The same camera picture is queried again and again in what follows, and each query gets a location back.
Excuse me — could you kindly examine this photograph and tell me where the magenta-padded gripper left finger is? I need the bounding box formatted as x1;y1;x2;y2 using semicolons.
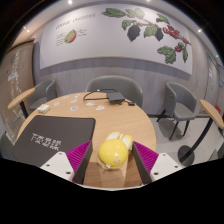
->
39;140;94;185

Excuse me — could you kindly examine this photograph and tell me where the black cable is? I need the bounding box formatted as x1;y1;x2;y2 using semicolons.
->
82;88;118;102

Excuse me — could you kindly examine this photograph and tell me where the black mouse pad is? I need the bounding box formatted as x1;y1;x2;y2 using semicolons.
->
12;114;97;163

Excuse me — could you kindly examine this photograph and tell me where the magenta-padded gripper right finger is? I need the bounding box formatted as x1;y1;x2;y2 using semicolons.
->
132;140;184;185

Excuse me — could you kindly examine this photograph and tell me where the black box device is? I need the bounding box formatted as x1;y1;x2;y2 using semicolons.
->
106;91;126;105

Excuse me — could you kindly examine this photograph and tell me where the grey upholstered chair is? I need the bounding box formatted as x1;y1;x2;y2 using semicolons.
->
85;75;144;108
156;81;198;141
0;132;16;160
28;78;58;113

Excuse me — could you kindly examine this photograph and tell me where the round wooden side table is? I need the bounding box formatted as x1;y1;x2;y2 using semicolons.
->
177;98;224;164
7;87;36;119

